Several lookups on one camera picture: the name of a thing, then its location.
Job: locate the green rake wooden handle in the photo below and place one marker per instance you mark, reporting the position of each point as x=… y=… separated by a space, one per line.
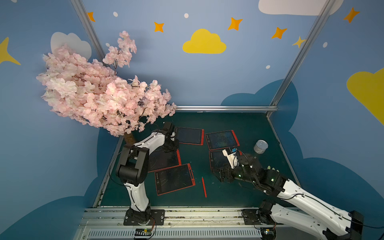
x=270 y=168

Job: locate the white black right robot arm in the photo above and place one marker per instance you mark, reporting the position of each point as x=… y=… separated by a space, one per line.
x=314 y=217

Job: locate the small circuit board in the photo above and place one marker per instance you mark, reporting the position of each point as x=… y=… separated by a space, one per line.
x=268 y=234
x=142 y=234

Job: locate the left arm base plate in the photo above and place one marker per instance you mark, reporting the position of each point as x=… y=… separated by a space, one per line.
x=156 y=216

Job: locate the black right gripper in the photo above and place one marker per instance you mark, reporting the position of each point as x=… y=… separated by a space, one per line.
x=227 y=172

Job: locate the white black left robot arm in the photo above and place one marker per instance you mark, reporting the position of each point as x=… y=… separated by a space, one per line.
x=133 y=167

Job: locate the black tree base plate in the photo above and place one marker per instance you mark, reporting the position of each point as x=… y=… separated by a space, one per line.
x=128 y=148

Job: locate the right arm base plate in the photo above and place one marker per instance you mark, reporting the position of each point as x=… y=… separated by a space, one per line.
x=256 y=217

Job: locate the small circuit board right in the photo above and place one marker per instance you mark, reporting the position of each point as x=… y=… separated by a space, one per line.
x=268 y=234

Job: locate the silver tin can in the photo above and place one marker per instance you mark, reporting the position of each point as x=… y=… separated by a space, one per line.
x=260 y=147

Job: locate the red tablet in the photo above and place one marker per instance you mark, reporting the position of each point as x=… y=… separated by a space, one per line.
x=160 y=160
x=190 y=136
x=222 y=140
x=174 y=179
x=218 y=160

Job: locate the small circuit board left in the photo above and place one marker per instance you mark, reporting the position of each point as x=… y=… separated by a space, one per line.
x=142 y=234

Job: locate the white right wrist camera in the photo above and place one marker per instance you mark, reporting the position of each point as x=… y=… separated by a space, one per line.
x=231 y=155

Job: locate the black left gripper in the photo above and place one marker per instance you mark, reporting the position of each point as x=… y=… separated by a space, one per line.
x=171 y=144

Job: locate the pink cherry blossom tree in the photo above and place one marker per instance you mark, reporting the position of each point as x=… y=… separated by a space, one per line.
x=93 y=94

